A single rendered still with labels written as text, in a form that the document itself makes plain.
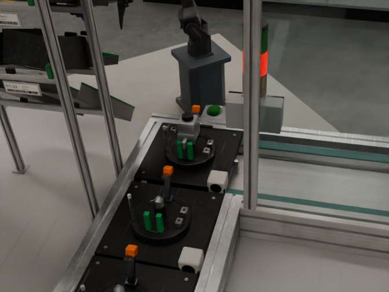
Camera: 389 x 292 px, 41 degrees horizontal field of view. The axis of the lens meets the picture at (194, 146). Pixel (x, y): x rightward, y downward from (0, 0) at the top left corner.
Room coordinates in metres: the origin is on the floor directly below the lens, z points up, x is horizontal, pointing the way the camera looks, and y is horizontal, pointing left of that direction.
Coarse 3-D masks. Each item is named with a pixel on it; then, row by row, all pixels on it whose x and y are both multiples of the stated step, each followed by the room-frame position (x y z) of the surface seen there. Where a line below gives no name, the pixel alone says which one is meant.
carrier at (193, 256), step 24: (144, 192) 0.95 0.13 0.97; (192, 192) 0.93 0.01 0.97; (120, 216) 0.87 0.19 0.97; (144, 216) 0.80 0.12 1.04; (168, 216) 0.84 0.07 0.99; (192, 216) 0.85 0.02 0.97; (216, 216) 0.85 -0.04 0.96; (120, 240) 0.79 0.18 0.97; (144, 240) 0.79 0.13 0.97; (168, 240) 0.78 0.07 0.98; (192, 240) 0.78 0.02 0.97; (168, 264) 0.72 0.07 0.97; (192, 264) 0.70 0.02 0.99
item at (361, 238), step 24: (240, 168) 1.07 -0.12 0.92; (240, 192) 0.94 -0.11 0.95; (240, 216) 0.88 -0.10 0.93; (264, 216) 0.86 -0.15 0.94; (288, 216) 0.84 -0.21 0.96; (312, 216) 0.83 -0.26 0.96; (288, 240) 0.84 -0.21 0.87; (312, 240) 0.83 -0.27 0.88; (336, 240) 0.81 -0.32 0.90; (360, 240) 0.79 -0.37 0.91; (384, 240) 0.78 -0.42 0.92
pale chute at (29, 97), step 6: (0, 84) 1.20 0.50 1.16; (0, 90) 1.18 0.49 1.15; (18, 96) 1.21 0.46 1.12; (24, 96) 1.14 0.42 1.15; (30, 96) 1.12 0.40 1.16; (36, 96) 1.14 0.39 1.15; (42, 96) 1.16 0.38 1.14; (48, 96) 1.17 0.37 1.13; (42, 102) 1.17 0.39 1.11; (48, 102) 1.17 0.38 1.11; (54, 102) 1.19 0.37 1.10; (60, 102) 1.21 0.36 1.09; (78, 114) 1.26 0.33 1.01
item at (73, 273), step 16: (144, 144) 1.16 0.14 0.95; (128, 160) 1.09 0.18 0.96; (128, 176) 1.02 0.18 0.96; (112, 192) 0.97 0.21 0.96; (112, 208) 0.91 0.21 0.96; (224, 208) 0.88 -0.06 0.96; (96, 224) 0.86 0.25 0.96; (224, 224) 0.84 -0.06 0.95; (96, 240) 0.81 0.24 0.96; (224, 240) 0.78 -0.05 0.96; (80, 256) 0.77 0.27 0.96; (208, 256) 0.74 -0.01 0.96; (224, 256) 0.74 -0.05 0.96; (64, 272) 0.73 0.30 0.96; (80, 272) 0.72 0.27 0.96; (208, 272) 0.70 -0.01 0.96; (224, 272) 0.72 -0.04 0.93; (64, 288) 0.68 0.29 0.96; (208, 288) 0.66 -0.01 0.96; (224, 288) 0.71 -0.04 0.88
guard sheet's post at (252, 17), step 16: (256, 0) 0.87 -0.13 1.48; (256, 16) 0.87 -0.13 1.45; (256, 32) 0.87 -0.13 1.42; (256, 48) 0.87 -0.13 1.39; (256, 64) 0.87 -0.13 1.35; (256, 80) 0.87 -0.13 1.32; (256, 96) 0.87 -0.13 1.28; (256, 112) 0.87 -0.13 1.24; (256, 128) 0.87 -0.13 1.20; (256, 144) 0.87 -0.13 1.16; (256, 160) 0.87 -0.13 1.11; (256, 176) 0.87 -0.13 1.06; (256, 192) 0.88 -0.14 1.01
